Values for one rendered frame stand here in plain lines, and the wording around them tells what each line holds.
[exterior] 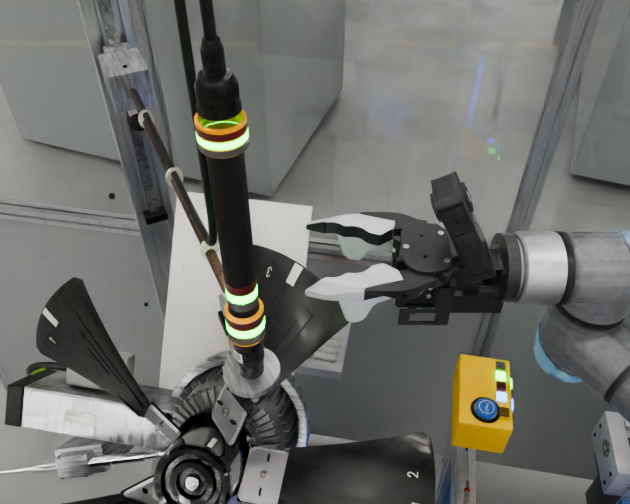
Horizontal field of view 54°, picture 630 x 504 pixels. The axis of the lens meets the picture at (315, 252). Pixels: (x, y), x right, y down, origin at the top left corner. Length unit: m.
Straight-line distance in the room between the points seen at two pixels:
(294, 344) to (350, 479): 0.23
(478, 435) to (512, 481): 1.18
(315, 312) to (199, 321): 0.38
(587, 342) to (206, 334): 0.72
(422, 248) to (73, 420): 0.79
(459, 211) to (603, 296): 0.19
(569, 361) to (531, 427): 1.43
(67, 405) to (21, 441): 1.41
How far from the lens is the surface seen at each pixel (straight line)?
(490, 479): 2.40
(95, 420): 1.20
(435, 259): 0.61
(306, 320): 0.88
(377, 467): 1.00
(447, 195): 0.56
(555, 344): 0.74
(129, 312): 2.02
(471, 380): 1.27
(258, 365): 0.74
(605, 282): 0.66
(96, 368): 1.04
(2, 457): 2.61
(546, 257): 0.63
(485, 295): 0.66
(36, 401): 1.24
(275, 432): 1.10
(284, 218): 1.14
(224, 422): 1.00
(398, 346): 1.84
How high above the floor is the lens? 2.09
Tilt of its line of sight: 44 degrees down
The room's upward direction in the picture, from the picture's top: straight up
